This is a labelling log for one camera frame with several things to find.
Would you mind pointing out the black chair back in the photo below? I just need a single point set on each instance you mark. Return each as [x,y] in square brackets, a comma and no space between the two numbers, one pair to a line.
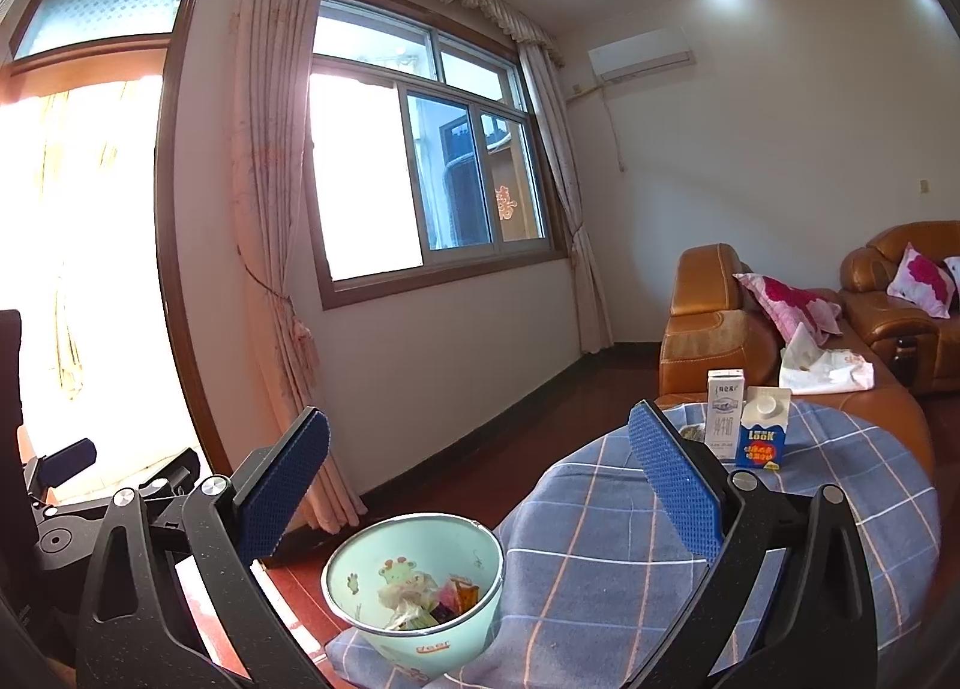
[9,367]

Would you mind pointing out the orange snack bag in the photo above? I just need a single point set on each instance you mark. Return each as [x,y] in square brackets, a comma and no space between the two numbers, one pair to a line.
[466,595]

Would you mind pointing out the dark flat packet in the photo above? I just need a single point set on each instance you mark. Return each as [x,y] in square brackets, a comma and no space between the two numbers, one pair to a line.
[691,432]

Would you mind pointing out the mint green cartoon bin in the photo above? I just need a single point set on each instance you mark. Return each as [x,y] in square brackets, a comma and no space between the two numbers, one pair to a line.
[360,584]

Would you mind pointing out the blue gable-top carton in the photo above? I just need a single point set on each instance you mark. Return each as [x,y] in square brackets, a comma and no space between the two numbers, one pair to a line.
[763,438]

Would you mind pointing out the wooden framed sliding window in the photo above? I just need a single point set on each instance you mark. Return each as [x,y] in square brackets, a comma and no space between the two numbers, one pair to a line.
[450,172]

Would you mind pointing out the white wall air conditioner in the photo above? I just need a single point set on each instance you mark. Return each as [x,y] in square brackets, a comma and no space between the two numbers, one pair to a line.
[637,56]

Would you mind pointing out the tall white milk carton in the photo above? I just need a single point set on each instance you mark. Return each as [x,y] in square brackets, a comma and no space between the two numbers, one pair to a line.
[726,419]

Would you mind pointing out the white soft tissue pack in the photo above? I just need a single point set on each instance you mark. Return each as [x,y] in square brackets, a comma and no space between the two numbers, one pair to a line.
[825,370]

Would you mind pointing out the long pink curtain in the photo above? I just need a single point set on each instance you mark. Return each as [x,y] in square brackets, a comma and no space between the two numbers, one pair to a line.
[270,209]
[570,209]

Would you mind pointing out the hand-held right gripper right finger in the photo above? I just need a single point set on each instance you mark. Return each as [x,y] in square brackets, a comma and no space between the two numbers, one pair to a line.
[675,479]

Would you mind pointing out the yellow wrapper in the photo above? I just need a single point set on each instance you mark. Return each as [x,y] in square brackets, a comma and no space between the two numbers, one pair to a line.
[429,620]

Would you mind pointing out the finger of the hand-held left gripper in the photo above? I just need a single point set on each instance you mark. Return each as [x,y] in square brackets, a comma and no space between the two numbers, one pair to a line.
[172,471]
[67,460]

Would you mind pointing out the red paper window decoration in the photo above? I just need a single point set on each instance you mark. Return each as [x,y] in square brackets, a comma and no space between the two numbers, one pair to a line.
[506,202]

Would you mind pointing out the brown leather sofa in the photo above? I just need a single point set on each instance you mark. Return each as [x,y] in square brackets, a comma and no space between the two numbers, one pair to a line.
[885,318]

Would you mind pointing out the wooden framed glass door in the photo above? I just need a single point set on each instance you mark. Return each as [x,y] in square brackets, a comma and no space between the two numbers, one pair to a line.
[105,14]

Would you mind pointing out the blue plaid tablecloth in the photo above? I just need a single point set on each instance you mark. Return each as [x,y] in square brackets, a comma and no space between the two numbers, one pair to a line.
[600,584]

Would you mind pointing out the brown leather armchair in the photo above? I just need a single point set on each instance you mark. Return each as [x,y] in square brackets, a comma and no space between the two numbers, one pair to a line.
[712,329]

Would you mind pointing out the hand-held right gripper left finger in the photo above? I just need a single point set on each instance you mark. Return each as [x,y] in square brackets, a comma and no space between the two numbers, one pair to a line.
[289,486]

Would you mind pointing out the white plastic bag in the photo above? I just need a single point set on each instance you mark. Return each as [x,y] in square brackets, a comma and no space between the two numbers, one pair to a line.
[401,603]

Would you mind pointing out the pink floral pillow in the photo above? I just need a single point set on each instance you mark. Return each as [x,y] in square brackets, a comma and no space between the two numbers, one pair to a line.
[954,284]
[787,303]
[922,277]

